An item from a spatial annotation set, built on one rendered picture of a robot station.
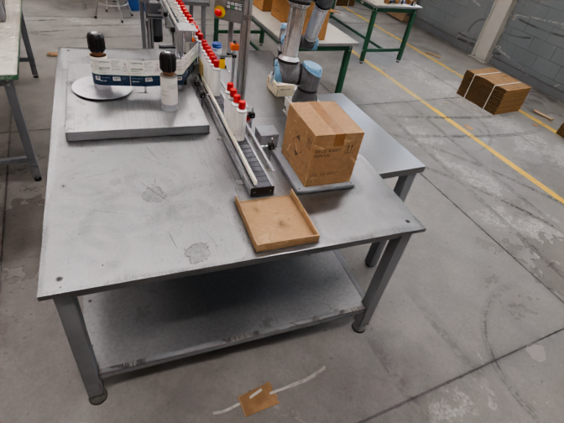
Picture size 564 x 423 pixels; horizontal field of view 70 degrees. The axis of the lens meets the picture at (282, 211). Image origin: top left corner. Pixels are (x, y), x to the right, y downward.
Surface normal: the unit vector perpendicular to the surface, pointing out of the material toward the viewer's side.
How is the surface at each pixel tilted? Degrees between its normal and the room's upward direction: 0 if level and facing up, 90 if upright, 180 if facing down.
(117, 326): 2
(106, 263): 0
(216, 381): 0
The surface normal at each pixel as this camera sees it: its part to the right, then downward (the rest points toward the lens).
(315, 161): 0.36, 0.65
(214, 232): 0.14, -0.76
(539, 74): -0.90, 0.17
